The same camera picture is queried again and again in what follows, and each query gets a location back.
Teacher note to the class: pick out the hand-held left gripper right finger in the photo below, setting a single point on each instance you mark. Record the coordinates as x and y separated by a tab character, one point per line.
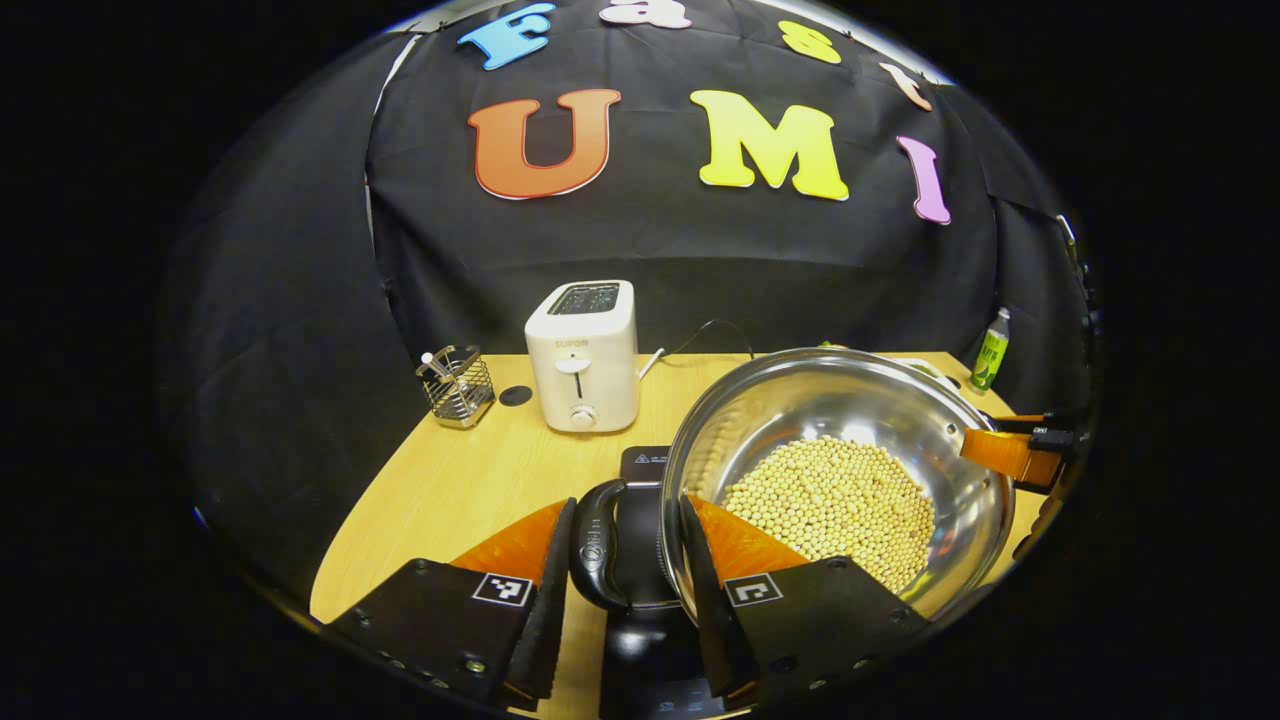
705	600

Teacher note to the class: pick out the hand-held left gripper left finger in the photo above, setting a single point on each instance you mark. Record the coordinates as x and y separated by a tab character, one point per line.
550	620

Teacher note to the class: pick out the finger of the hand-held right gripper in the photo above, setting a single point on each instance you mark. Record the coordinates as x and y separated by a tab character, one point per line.
1020	421
1010	455

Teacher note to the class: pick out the black induction cooktop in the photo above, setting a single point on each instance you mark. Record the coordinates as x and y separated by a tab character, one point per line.
645	520

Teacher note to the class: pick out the stainless steel pot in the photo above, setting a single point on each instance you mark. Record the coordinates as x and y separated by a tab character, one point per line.
830	400

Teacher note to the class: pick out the green drink bottle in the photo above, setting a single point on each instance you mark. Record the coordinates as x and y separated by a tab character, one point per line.
990	355

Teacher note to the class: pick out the pile of soybeans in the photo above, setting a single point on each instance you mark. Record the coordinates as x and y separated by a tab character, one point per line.
840	500

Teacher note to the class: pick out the white toaster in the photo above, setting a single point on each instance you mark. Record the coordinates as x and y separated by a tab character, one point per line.
585	360

